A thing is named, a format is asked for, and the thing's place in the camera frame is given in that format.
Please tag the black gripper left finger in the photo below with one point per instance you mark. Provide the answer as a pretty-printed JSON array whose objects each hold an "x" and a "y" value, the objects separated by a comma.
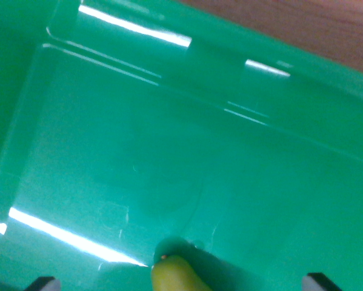
[{"x": 45, "y": 285}]

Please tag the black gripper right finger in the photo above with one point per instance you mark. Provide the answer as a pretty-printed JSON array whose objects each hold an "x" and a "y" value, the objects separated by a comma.
[{"x": 317, "y": 283}]

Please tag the yellow-green toy pear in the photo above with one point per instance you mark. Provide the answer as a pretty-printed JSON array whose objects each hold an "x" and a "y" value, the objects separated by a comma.
[{"x": 175, "y": 276}]

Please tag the green plastic bin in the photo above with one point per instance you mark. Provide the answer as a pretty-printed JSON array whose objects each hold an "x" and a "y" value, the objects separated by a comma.
[{"x": 169, "y": 145}]

